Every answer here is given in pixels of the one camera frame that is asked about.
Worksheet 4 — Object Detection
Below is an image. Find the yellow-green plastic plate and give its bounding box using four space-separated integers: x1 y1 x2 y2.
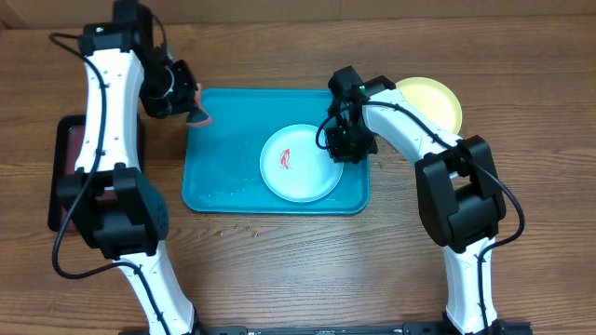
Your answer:
396 77 463 134

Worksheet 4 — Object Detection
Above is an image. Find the dark red black-rimmed tray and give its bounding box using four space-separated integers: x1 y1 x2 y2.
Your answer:
47 114 144 232

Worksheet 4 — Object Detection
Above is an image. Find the light blue plastic plate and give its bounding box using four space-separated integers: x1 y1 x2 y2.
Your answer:
260 124 344 203

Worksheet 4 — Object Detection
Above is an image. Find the teal plastic serving tray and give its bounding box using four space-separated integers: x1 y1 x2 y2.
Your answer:
182 88 371 215

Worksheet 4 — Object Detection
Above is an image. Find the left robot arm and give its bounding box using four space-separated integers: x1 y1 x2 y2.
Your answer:
56 1 208 334

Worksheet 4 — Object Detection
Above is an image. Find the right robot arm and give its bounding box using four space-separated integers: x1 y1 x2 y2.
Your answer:
319 67 506 334

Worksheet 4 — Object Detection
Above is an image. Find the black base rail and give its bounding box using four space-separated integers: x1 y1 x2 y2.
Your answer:
118 320 533 335

